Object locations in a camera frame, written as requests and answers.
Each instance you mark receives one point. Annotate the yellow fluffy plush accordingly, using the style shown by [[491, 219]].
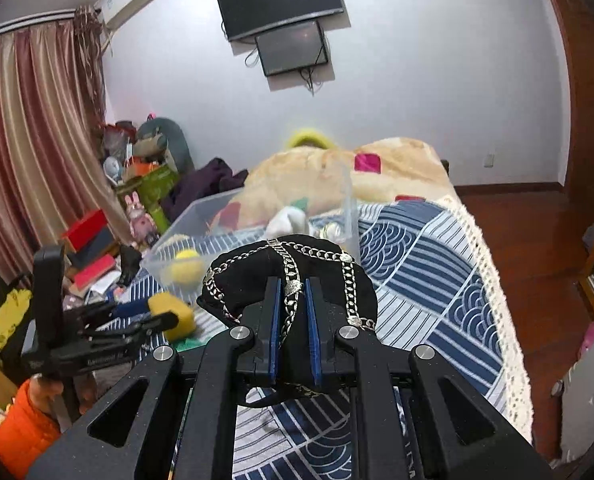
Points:
[[308, 137]]

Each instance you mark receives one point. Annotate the clear plastic storage bin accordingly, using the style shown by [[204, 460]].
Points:
[[197, 222]]

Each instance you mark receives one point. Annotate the wooden door frame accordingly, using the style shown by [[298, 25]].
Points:
[[584, 110]]

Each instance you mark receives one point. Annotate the green cloth piece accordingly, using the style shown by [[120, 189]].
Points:
[[191, 345]]

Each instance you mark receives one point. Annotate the yellow plush ball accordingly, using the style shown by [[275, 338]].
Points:
[[187, 266]]

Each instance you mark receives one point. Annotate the yellow sponge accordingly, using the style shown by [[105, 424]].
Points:
[[182, 307]]

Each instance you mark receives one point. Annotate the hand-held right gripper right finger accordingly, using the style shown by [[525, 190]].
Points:
[[317, 332]]

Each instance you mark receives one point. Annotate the grey plush toy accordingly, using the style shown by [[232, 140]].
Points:
[[174, 137]]

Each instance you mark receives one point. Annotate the dark purple clothing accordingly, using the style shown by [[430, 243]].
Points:
[[202, 182]]

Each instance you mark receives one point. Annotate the small black wall monitor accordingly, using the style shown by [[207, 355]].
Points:
[[291, 47]]

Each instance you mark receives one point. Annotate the pink striped curtain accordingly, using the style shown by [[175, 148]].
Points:
[[37, 135]]

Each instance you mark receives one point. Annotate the red box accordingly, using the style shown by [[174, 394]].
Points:
[[84, 227]]

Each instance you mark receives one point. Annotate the beige fleece blanket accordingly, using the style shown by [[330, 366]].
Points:
[[402, 170]]

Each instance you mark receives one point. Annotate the blue patterned quilt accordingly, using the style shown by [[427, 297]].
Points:
[[427, 270]]

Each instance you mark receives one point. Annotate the pink small item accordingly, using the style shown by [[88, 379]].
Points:
[[591, 339]]

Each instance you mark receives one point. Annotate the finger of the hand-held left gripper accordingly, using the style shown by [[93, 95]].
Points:
[[127, 309], [149, 327]]

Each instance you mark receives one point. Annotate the white plush toy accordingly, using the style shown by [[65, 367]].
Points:
[[289, 220]]

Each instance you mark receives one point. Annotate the yellow cloth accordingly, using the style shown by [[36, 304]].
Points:
[[8, 315]]

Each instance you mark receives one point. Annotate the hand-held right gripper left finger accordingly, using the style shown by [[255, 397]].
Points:
[[276, 332]]

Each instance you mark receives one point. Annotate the white wall outlet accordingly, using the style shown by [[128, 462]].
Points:
[[488, 160]]

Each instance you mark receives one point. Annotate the pink bunny plush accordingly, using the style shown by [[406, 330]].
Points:
[[139, 220]]

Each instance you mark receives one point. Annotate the white furniture panel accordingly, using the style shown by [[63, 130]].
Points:
[[592, 400]]

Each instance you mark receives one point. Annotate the green cardboard box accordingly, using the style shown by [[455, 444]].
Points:
[[152, 185]]

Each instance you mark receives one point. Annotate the red book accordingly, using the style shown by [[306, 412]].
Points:
[[94, 271]]

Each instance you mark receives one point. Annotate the white patterned fabric item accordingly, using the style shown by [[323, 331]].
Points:
[[331, 232]]

